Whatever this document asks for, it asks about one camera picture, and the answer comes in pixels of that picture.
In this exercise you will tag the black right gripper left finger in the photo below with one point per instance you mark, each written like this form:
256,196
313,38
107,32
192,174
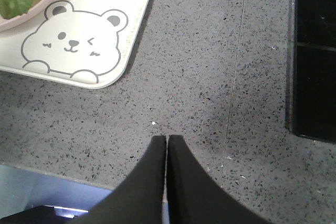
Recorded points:
138,199

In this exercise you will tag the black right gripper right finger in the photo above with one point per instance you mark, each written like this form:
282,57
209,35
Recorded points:
193,197

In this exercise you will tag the cream bear print tray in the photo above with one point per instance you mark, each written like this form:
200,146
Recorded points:
85,43

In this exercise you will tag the pink round plate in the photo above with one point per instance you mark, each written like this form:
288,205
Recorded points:
11,23

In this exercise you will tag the grey lower cabinet front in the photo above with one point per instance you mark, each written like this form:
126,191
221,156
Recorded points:
22,190

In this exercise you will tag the black gas stove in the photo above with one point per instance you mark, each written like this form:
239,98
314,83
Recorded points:
311,69

